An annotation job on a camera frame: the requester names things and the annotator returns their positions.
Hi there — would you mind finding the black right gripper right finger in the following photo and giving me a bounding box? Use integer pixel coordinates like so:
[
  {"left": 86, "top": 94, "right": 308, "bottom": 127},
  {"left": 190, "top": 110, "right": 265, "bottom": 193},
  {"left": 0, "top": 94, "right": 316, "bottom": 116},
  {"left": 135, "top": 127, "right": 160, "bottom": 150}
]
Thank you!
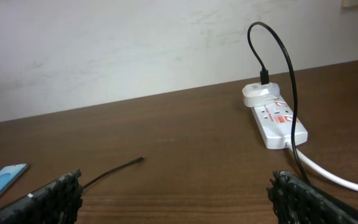
[{"left": 267, "top": 170, "right": 358, "bottom": 224}]

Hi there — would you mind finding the thick white power cord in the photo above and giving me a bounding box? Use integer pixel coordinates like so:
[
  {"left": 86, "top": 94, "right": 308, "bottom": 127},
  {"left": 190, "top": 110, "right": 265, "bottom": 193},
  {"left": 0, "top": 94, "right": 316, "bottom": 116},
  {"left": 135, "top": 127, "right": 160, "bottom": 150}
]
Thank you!
[{"left": 286, "top": 141, "right": 358, "bottom": 196}]

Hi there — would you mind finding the white power strip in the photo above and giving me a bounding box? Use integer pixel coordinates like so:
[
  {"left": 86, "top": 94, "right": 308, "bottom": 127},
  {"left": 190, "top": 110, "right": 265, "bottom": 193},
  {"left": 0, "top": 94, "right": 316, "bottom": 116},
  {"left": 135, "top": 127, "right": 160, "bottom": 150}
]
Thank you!
[{"left": 251, "top": 96, "right": 293, "bottom": 149}]

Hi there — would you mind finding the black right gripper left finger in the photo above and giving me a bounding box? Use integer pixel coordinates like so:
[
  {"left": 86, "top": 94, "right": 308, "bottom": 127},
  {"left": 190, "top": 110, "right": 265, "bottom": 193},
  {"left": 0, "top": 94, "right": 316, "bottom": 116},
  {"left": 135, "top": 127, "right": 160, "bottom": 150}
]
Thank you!
[{"left": 0, "top": 169, "right": 83, "bottom": 224}]

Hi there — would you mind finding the white USB charger adapter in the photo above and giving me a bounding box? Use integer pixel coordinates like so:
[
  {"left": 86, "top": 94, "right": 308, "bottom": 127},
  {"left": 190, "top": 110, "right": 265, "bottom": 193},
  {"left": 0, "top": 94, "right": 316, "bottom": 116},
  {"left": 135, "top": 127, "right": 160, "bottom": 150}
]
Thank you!
[{"left": 242, "top": 83, "right": 280, "bottom": 108}]

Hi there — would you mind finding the thin black charging cable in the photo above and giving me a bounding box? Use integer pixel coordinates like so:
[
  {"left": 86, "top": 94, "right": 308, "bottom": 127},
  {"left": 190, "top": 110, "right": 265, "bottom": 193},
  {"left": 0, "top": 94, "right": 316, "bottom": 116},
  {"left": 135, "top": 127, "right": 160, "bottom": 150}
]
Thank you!
[{"left": 82, "top": 21, "right": 311, "bottom": 190}]

